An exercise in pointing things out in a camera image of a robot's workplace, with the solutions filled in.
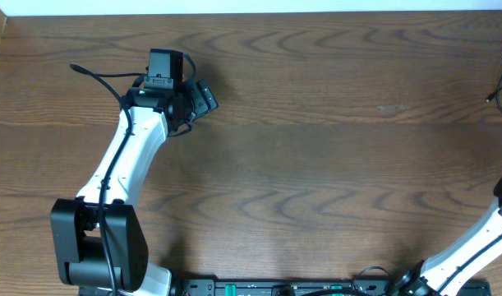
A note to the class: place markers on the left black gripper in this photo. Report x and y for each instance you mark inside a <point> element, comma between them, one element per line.
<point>205,100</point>

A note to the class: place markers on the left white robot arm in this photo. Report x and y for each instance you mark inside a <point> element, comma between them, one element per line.
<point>98,241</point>

